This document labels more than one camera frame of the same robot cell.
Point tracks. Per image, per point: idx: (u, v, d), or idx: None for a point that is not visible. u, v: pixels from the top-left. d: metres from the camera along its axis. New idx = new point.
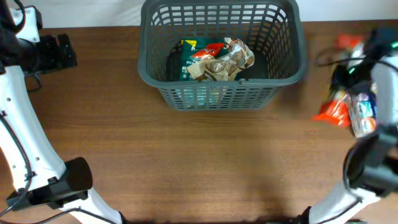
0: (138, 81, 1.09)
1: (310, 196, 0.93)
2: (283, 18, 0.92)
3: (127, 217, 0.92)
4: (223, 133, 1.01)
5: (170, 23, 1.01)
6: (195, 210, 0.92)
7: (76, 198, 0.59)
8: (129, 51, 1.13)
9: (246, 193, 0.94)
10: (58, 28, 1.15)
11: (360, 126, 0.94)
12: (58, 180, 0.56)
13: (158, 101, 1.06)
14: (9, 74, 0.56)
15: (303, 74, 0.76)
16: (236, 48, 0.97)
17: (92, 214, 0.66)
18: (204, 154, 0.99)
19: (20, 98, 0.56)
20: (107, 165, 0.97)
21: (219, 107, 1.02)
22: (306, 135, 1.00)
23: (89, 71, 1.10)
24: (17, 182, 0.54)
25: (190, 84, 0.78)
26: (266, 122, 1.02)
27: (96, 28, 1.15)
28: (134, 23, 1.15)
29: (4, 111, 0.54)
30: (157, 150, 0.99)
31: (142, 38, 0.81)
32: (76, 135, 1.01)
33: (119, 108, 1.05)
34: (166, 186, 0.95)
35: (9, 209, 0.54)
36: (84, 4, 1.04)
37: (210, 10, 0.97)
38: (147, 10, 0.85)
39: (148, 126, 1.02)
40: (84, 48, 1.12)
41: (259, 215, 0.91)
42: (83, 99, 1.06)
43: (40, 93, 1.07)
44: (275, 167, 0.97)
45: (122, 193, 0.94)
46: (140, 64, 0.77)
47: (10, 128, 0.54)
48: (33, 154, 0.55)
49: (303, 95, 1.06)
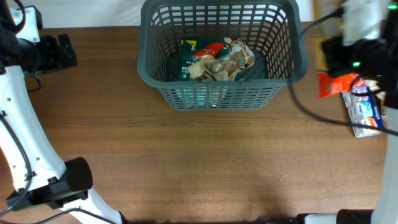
0: (137, 81, 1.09)
1: (310, 196, 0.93)
2: (283, 18, 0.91)
3: (127, 216, 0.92)
4: (222, 134, 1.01)
5: (171, 23, 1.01)
6: (195, 210, 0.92)
7: (76, 198, 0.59)
8: (129, 51, 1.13)
9: (246, 193, 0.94)
10: (58, 28, 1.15)
11: (360, 126, 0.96)
12: (58, 180, 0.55)
13: (158, 101, 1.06)
14: (10, 74, 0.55)
15: (303, 75, 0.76)
16: (236, 47, 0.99)
17: (92, 214, 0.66)
18: (204, 154, 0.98)
19: (20, 98, 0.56)
20: (107, 165, 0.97)
21: (219, 107, 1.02)
22: (306, 135, 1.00)
23: (88, 71, 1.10)
24: (17, 182, 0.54)
25: (190, 84, 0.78)
26: (266, 122, 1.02)
27: (96, 28, 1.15)
28: (134, 23, 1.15)
29: (5, 111, 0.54)
30: (157, 150, 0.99)
31: (142, 38, 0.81)
32: (76, 135, 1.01)
33: (119, 108, 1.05)
34: (166, 186, 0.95)
35: (9, 209, 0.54)
36: (84, 4, 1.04)
37: (211, 10, 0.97)
38: (147, 10, 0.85)
39: (148, 126, 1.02)
40: (84, 48, 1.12)
41: (259, 214, 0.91)
42: (82, 99, 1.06)
43: (40, 93, 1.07)
44: (274, 167, 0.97)
45: (122, 192, 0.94)
46: (140, 64, 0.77)
47: (10, 129, 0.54)
48: (33, 154, 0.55)
49: (303, 94, 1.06)
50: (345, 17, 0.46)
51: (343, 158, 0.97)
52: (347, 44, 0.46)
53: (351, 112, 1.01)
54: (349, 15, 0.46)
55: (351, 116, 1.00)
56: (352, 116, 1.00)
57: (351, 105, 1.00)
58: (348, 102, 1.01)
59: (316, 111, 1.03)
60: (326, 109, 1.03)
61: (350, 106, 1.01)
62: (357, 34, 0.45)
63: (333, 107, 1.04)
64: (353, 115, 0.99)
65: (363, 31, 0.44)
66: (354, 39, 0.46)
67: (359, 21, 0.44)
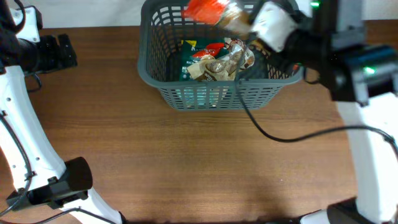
0: (137, 81, 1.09)
1: (310, 196, 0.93)
2: None
3: (127, 217, 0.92)
4: (222, 134, 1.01)
5: (171, 23, 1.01)
6: (195, 210, 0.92)
7: (76, 198, 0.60)
8: (129, 51, 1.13)
9: (246, 193, 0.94)
10: (58, 29, 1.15)
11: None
12: (58, 179, 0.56)
13: (158, 101, 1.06)
14: (9, 74, 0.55)
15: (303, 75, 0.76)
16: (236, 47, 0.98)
17: (92, 214, 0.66)
18: (204, 154, 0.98)
19: (20, 98, 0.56)
20: (107, 165, 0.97)
21: (219, 108, 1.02)
22: (306, 135, 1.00)
23: (88, 71, 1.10)
24: (17, 181, 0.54)
25: (190, 84, 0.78)
26: (266, 122, 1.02)
27: (95, 28, 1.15)
28: (134, 23, 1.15)
29: (4, 111, 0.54)
30: (157, 150, 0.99)
31: (142, 38, 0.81)
32: (76, 135, 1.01)
33: (119, 108, 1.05)
34: (166, 186, 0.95)
35: (9, 208, 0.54)
36: (84, 4, 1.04)
37: None
38: (148, 10, 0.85)
39: (148, 126, 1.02)
40: (84, 49, 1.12)
41: (259, 215, 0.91)
42: (81, 99, 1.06)
43: (40, 93, 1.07)
44: (274, 167, 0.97)
45: (122, 193, 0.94)
46: (140, 64, 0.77)
47: (10, 128, 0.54)
48: (33, 154, 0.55)
49: (303, 94, 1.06)
50: (263, 37, 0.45)
51: (343, 158, 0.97)
52: (280, 50, 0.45)
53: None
54: (261, 22, 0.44)
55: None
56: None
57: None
58: None
59: (316, 111, 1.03)
60: (326, 108, 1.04)
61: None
62: (283, 34, 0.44)
63: (333, 107, 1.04)
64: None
65: (284, 34, 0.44)
66: (281, 45, 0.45)
67: (278, 19, 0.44)
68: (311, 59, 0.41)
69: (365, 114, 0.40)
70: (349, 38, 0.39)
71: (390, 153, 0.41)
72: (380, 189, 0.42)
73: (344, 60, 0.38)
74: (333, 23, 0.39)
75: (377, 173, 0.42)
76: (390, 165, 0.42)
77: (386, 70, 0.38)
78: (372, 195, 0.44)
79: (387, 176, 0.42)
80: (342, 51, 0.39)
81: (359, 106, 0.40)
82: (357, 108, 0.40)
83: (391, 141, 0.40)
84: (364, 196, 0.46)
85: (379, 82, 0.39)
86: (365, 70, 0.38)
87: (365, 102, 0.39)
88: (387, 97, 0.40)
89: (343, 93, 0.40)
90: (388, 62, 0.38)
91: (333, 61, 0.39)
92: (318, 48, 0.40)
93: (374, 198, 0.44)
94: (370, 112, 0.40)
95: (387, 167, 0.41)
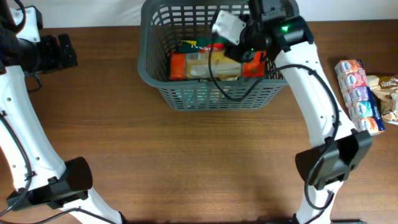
0: (137, 81, 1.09)
1: None
2: None
3: (127, 217, 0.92)
4: (222, 134, 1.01)
5: (170, 23, 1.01)
6: (195, 210, 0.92)
7: (76, 198, 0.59)
8: (129, 51, 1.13)
9: (246, 193, 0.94)
10: (58, 28, 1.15)
11: (359, 126, 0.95)
12: (58, 179, 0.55)
13: (158, 101, 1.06)
14: (9, 74, 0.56)
15: None
16: None
17: (92, 214, 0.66)
18: (204, 154, 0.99)
19: (20, 98, 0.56)
20: (107, 165, 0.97)
21: (219, 107, 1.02)
22: (306, 135, 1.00)
23: (88, 70, 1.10)
24: (17, 181, 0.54)
25: (191, 84, 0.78)
26: (266, 122, 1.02)
27: (96, 28, 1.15)
28: (134, 23, 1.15)
29: (5, 111, 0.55)
30: (157, 150, 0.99)
31: (142, 38, 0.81)
32: (76, 134, 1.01)
33: (119, 108, 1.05)
34: (166, 186, 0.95)
35: (9, 208, 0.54)
36: (84, 4, 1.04)
37: (211, 10, 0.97)
38: (147, 11, 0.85)
39: (148, 126, 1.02)
40: (84, 48, 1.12)
41: (259, 215, 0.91)
42: (81, 99, 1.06)
43: (40, 93, 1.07)
44: (275, 167, 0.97)
45: (122, 192, 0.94)
46: (140, 64, 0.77)
47: (10, 128, 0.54)
48: (33, 154, 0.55)
49: None
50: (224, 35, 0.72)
51: None
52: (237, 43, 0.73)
53: (350, 112, 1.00)
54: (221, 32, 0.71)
55: (351, 116, 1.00)
56: (352, 116, 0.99)
57: (351, 105, 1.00)
58: (348, 102, 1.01)
59: None
60: None
61: (349, 106, 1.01)
62: (237, 32, 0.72)
63: None
64: (353, 116, 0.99)
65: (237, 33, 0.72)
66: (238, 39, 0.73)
67: (228, 24, 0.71)
68: (255, 34, 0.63)
69: (291, 58, 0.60)
70: (272, 15, 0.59)
71: (317, 84, 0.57)
72: (315, 107, 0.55)
73: (271, 27, 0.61)
74: (259, 7, 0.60)
75: (309, 94, 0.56)
76: (318, 87, 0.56)
77: (299, 33, 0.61)
78: (313, 116, 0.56)
79: (316, 98, 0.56)
80: (270, 22, 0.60)
81: (285, 53, 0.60)
82: (284, 55, 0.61)
83: (315, 74, 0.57)
84: (311, 125, 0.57)
85: (296, 39, 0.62)
86: (282, 29, 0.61)
87: (286, 48, 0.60)
88: (304, 45, 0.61)
89: (277, 48, 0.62)
90: (301, 27, 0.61)
91: (264, 31, 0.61)
92: (257, 25, 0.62)
93: (314, 119, 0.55)
94: (295, 56, 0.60)
95: (316, 89, 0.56)
